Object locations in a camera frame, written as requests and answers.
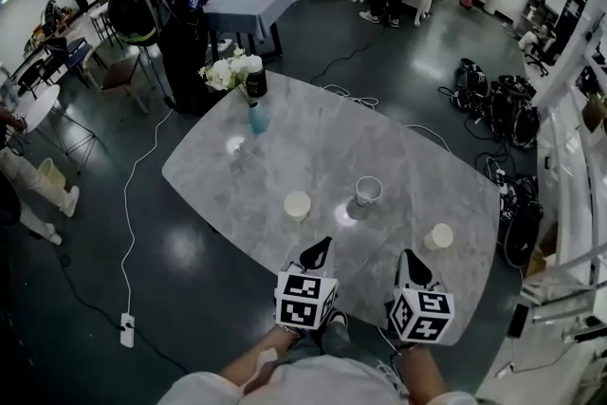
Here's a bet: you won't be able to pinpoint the white plaster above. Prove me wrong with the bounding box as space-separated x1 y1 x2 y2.
244 347 281 397

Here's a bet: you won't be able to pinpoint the black office chair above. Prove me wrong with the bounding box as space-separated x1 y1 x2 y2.
524 45 554 77

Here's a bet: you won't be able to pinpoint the table with blue cloth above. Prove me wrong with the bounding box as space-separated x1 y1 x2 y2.
201 0 304 63

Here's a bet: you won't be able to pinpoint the white flower bouquet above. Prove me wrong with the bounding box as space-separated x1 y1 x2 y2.
197 45 265 106

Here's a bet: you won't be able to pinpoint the person's left forearm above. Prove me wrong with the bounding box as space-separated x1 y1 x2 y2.
217 324 304 399

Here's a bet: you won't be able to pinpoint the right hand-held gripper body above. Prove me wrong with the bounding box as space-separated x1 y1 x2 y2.
389 285 456 345

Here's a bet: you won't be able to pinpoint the person's legs in jeans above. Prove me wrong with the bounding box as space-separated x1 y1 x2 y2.
284 310 399 369

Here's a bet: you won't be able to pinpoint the white coiled cord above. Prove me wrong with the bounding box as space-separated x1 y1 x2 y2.
374 358 412 399

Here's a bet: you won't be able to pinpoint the black canister white lid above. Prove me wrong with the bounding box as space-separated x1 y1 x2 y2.
244 56 269 100

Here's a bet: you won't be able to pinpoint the white coiled floor cable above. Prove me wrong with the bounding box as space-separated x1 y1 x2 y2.
322 83 379 110

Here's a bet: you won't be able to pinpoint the round white side table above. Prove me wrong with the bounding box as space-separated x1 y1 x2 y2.
13 83 110 172

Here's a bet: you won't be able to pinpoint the black floor cable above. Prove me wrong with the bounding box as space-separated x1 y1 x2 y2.
46 241 191 376
310 32 380 84

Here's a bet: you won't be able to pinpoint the black equipment bag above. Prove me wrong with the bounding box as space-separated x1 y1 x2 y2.
487 74 537 141
511 106 543 152
450 57 490 110
495 175 545 269

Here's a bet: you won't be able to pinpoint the light blue vase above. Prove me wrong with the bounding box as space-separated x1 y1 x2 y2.
247 101 271 135

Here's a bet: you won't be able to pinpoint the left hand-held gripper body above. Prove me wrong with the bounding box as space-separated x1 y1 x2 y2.
273 267 340 331

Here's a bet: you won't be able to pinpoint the dark blue chair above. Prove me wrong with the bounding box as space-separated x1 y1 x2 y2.
45 35 96 89

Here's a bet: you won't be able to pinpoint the person's right forearm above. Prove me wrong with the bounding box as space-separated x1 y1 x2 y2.
396 342 451 402

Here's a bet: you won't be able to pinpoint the person's white shirt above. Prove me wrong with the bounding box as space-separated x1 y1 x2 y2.
156 353 480 405

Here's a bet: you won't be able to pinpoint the white paper cup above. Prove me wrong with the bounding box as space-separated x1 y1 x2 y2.
423 222 454 251
283 191 313 223

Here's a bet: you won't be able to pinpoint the wooden seat chair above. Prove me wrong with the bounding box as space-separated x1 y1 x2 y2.
83 40 157 115

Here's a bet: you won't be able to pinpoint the cardboard box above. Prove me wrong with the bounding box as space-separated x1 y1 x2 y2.
524 222 561 279

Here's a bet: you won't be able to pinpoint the cream waste bin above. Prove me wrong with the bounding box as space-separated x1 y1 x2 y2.
37 156 67 189

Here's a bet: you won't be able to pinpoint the black rectangular pad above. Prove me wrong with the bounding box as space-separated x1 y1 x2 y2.
506 303 531 339

